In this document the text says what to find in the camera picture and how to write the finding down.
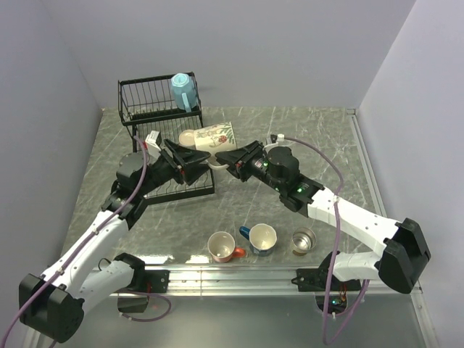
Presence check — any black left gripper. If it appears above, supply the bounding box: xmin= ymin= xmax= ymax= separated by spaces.
xmin=138 ymin=138 xmax=211 ymax=196

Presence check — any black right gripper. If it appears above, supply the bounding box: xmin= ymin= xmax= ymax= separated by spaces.
xmin=215 ymin=141 xmax=285 ymax=194

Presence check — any cream mug green inside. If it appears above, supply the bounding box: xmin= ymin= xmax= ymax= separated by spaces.
xmin=178 ymin=122 xmax=238 ymax=170

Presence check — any light blue faceted mug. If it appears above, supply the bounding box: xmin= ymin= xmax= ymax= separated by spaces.
xmin=170 ymin=73 xmax=199 ymax=112

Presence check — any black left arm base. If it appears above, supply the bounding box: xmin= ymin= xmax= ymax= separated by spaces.
xmin=117 ymin=270 xmax=170 ymax=318

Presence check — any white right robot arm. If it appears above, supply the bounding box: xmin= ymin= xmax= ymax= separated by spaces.
xmin=216 ymin=141 xmax=431 ymax=294

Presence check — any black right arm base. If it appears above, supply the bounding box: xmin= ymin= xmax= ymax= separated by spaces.
xmin=291 ymin=268 xmax=362 ymax=316

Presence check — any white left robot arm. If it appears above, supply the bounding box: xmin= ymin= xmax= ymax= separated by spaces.
xmin=17 ymin=139 xmax=211 ymax=343

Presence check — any dark blue scalloped mug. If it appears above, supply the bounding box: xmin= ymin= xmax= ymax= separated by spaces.
xmin=239 ymin=223 xmax=278 ymax=257

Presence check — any stainless steel cup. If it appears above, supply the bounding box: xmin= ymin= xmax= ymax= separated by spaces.
xmin=291 ymin=228 xmax=317 ymax=256

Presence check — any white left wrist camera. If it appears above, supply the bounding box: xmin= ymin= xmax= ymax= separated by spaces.
xmin=144 ymin=130 xmax=162 ymax=160

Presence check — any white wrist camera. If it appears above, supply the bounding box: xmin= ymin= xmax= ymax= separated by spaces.
xmin=265 ymin=133 xmax=285 ymax=148
xmin=144 ymin=130 xmax=162 ymax=160

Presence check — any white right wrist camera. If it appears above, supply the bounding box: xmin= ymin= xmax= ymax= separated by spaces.
xmin=265 ymin=133 xmax=285 ymax=148

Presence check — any black wire dish rack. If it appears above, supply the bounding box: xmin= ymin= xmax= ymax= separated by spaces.
xmin=118 ymin=74 xmax=215 ymax=204

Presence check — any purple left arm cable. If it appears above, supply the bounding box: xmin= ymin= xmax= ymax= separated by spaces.
xmin=0 ymin=136 xmax=173 ymax=348

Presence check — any pink mug orange handle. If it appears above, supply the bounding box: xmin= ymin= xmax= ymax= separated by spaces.
xmin=207 ymin=231 xmax=247 ymax=263

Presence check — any aluminium mounting rail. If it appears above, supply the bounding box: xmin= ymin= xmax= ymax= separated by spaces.
xmin=41 ymin=264 xmax=423 ymax=298

